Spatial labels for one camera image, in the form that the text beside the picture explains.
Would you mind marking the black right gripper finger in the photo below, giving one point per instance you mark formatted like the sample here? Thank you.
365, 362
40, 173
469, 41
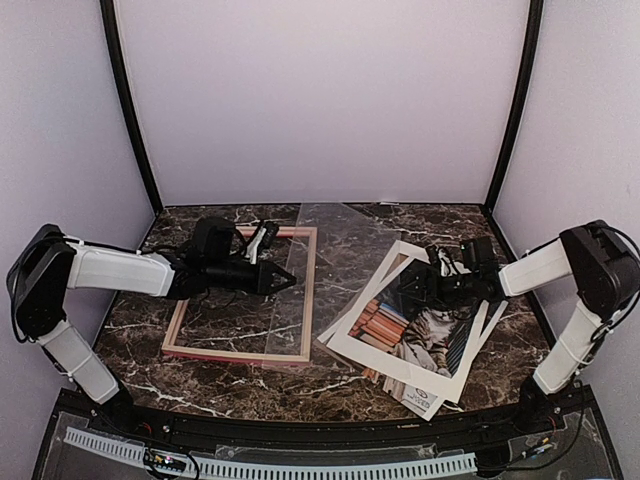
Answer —
412, 277
411, 299

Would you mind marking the cat and books photo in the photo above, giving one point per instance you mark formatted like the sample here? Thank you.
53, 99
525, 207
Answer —
433, 339

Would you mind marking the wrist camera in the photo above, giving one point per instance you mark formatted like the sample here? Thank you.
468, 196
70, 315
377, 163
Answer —
212, 238
478, 255

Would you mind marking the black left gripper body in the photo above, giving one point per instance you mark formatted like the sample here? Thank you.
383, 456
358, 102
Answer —
221, 278

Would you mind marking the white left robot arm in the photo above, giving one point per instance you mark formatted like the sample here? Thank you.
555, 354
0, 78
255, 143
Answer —
53, 264

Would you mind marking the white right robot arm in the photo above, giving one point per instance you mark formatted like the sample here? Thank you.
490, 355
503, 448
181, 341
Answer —
602, 260

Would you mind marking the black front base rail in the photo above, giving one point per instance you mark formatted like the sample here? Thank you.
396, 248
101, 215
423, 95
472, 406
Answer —
568, 417

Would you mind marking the pink wooden picture frame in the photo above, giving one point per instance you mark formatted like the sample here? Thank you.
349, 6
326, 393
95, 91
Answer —
240, 352

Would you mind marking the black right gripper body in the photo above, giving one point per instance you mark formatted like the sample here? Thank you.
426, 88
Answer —
445, 295

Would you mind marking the right black corner post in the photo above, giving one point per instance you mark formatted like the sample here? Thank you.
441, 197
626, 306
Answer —
521, 88

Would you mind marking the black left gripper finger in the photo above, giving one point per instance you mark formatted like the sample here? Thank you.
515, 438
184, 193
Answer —
273, 272
273, 288

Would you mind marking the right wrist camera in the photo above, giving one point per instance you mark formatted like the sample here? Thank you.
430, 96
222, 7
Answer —
478, 255

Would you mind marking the black corner post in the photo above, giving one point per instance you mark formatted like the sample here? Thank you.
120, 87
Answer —
521, 88
126, 101

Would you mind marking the left black corner post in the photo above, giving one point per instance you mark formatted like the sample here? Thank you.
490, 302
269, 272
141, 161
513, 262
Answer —
126, 101

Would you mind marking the brown cardboard backing board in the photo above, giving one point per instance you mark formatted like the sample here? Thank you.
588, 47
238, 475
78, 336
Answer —
398, 260

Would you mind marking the clear acrylic sheet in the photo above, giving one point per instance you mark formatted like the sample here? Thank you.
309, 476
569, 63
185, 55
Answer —
334, 251

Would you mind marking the printed paper insert sheet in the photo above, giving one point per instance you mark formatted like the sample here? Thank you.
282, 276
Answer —
423, 404

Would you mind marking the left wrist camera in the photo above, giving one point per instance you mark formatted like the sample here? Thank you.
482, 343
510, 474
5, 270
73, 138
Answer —
212, 238

